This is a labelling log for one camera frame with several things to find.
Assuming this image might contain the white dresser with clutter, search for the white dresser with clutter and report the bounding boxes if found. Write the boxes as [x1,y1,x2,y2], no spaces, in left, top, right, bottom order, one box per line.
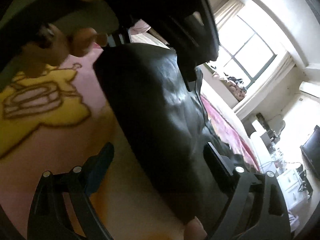
[242,112,313,230]

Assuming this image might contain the window with dark frame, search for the window with dark frame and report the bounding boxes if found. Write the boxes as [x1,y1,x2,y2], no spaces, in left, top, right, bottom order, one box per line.
[214,16,276,88]

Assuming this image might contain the person's right hand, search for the person's right hand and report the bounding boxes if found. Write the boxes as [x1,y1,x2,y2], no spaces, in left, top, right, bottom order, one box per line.
[183,217,207,240]

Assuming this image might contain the black leather jacket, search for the black leather jacket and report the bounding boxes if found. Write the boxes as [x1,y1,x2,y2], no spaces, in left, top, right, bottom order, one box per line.
[92,0,253,227]

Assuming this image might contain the pink cartoon blanket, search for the pink cartoon blanket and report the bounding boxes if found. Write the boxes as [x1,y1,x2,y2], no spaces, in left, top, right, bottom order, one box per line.
[0,18,261,240]

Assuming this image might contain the plush toys on windowsill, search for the plush toys on windowsill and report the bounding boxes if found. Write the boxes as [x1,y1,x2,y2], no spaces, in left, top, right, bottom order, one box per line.
[212,68,247,102]

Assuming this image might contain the person's left hand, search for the person's left hand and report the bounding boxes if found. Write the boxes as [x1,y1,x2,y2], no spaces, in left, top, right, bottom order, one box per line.
[19,24,108,78]

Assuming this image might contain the black television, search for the black television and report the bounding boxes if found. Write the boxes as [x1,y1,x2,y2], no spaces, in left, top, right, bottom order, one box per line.
[300,125,320,179]

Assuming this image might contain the cream curtain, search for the cream curtain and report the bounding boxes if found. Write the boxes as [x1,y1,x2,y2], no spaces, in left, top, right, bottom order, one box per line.
[214,0,245,30]

